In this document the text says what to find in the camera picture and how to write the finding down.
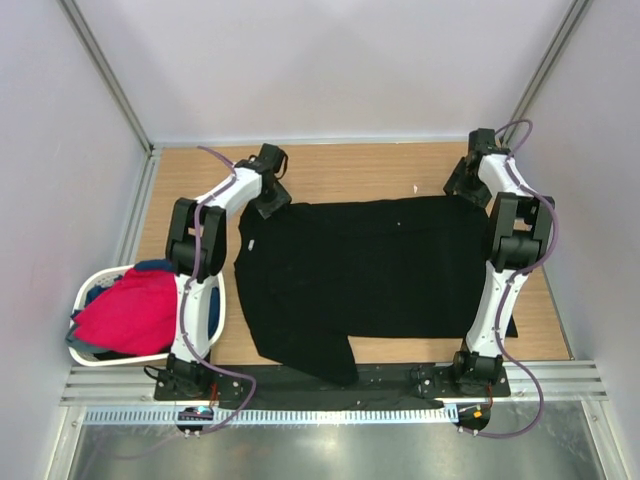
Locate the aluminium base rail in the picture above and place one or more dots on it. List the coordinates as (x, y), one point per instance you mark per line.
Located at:
(560, 380)

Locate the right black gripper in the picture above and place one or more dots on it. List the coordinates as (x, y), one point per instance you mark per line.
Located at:
(453, 183)

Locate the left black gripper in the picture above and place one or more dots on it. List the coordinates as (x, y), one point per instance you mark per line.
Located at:
(281, 200)

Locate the grey t shirt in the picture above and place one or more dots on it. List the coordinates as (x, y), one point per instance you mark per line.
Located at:
(72, 341)

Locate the blue t shirt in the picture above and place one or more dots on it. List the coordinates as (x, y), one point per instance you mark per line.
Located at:
(160, 263)

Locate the black t shirt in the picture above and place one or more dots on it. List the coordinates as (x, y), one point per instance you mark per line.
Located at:
(312, 276)

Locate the right aluminium frame post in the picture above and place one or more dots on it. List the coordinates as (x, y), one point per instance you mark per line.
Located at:
(568, 26)

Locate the left aluminium frame post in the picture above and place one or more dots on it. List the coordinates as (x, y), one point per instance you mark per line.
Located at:
(90, 43)

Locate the slotted grey cable duct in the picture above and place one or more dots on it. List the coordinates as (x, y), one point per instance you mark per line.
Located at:
(197, 415)

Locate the aluminium frame post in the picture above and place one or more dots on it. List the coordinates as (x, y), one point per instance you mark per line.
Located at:
(90, 43)
(568, 26)

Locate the white perforated laundry basket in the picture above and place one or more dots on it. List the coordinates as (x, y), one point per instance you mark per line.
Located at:
(96, 284)

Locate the pink t shirt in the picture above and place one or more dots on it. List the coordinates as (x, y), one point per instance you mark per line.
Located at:
(136, 316)

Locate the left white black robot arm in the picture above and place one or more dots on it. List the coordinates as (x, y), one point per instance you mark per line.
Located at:
(196, 248)

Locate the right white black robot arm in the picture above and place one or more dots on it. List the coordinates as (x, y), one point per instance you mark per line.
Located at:
(519, 238)

